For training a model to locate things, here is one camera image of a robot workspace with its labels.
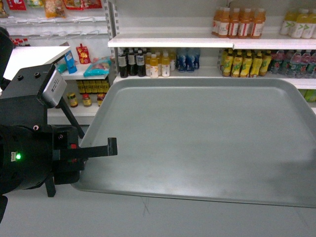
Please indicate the white middle store shelf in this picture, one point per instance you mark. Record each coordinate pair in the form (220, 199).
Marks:
(207, 40)

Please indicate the orange juice bottle far right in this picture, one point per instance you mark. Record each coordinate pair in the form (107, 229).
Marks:
(258, 24)

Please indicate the orange juice bottle red label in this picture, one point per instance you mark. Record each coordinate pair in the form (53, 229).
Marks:
(234, 23)

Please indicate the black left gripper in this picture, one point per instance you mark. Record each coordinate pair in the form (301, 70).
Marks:
(30, 157)

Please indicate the dark soy sauce bottle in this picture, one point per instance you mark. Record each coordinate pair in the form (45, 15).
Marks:
(122, 63)

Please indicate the orange juice bottle front right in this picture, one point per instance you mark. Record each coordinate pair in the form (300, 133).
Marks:
(244, 24)

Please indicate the red pouch packet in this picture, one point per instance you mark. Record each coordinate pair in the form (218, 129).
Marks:
(83, 54)

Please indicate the orange juice bottle front left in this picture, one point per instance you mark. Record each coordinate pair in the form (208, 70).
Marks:
(224, 23)

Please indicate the yellow drink bottle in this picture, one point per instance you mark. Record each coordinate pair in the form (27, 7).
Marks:
(154, 66)

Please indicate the grey metal tray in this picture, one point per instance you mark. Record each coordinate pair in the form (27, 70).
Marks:
(213, 139)

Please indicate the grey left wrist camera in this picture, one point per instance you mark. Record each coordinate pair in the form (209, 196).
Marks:
(54, 89)

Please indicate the white label drink bottle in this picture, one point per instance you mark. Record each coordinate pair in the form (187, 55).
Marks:
(165, 68)

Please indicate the blue snack bag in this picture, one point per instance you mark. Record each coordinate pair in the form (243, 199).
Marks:
(70, 62)

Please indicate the teal snack bag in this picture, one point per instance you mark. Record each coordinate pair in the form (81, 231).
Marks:
(99, 67)

